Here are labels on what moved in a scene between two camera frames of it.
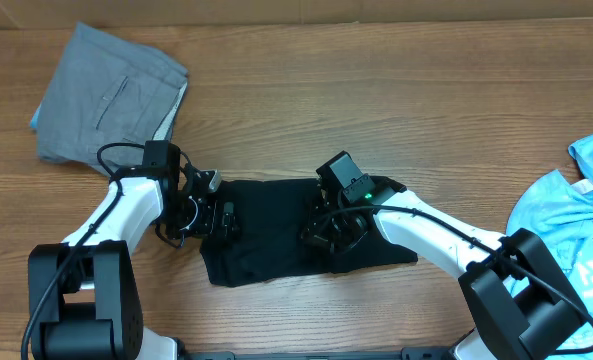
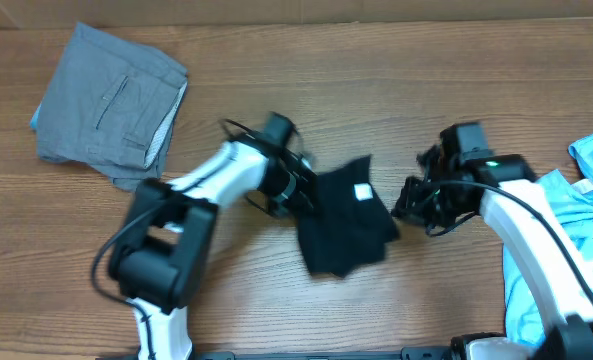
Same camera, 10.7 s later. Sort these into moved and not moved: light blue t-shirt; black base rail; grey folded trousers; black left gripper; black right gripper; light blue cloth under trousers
Moved: black right gripper; black left gripper
Not moved: light blue cloth under trousers; black base rail; light blue t-shirt; grey folded trousers
